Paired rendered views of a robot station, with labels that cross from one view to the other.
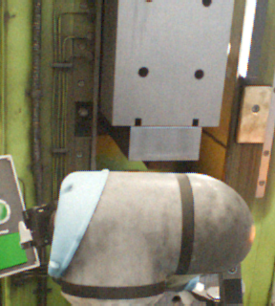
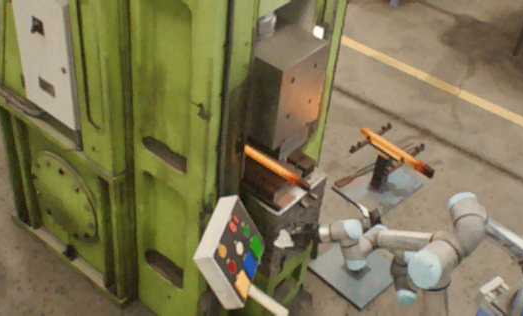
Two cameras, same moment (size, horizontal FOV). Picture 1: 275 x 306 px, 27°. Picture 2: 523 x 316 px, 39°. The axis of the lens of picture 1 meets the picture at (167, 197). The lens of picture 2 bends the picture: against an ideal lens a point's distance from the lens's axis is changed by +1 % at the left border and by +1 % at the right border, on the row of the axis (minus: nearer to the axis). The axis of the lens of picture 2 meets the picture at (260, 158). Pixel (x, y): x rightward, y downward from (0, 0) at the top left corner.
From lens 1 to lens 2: 2.27 m
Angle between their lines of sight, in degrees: 36
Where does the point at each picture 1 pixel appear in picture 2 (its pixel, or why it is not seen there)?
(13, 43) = (212, 127)
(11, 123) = (208, 168)
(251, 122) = not seen: hidden behind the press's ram
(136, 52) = (286, 109)
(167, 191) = (451, 251)
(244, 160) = not seen: hidden behind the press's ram
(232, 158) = not seen: hidden behind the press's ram
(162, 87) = (295, 117)
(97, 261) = (442, 281)
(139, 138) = (284, 147)
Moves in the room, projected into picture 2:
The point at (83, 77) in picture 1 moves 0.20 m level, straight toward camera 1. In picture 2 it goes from (240, 122) to (272, 149)
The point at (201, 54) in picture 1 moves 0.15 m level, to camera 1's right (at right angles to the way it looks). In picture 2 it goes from (311, 91) to (341, 82)
